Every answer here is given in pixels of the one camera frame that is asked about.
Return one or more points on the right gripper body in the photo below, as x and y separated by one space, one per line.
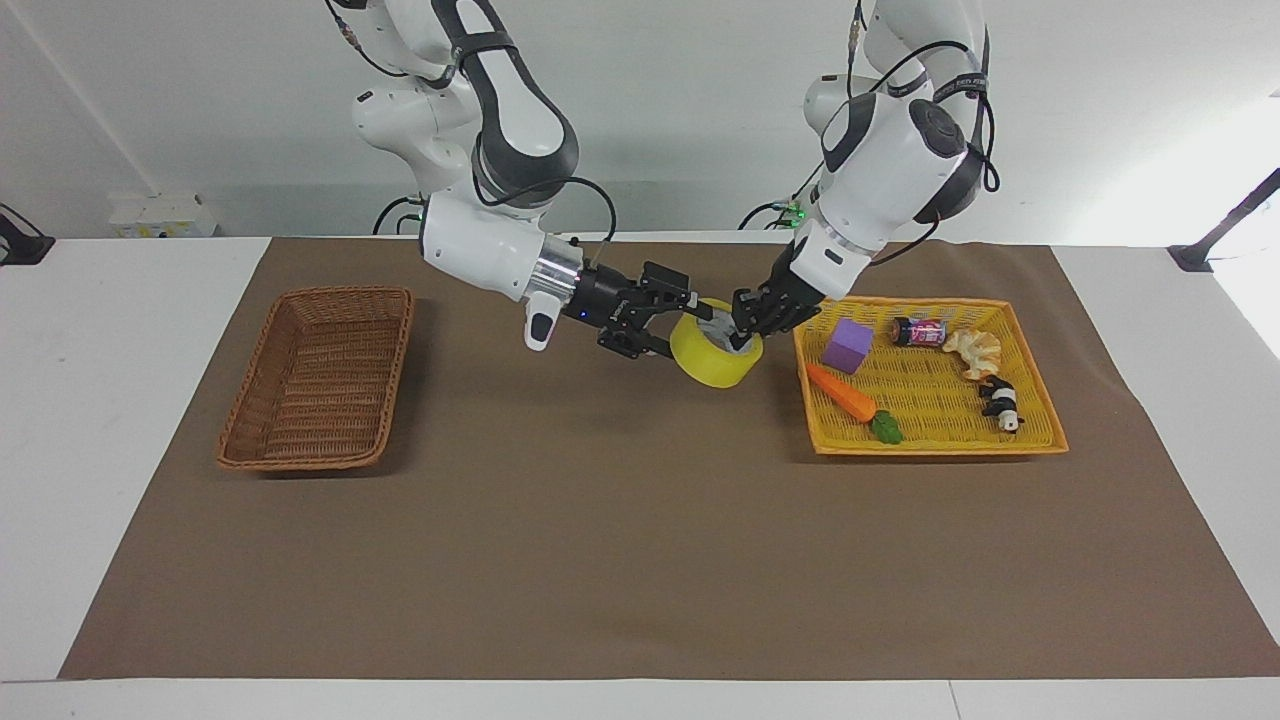
603 298

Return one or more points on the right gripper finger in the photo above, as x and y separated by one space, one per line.
668 288
640 343

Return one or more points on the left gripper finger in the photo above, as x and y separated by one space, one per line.
782 318
746 318

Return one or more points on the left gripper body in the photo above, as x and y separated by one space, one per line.
793 285

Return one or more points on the yellow tape roll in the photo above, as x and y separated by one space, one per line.
712 362

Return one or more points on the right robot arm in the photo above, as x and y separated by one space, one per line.
495 250

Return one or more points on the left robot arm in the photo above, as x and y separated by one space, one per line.
885 170

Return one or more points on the yellow wicker basket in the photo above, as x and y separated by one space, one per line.
930 395

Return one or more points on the brown wicker basket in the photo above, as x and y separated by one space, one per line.
320 375

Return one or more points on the purple cube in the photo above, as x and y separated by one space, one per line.
848 346

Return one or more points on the orange toy carrot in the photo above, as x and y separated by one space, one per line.
845 394

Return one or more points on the small red can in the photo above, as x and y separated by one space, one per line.
918 332

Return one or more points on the cream toy pastry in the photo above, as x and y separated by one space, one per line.
978 352

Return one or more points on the black and white panda toy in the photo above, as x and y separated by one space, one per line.
1002 404

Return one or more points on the black stand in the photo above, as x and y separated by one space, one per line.
22 240
1225 225

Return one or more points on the white box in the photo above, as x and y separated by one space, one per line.
165 215

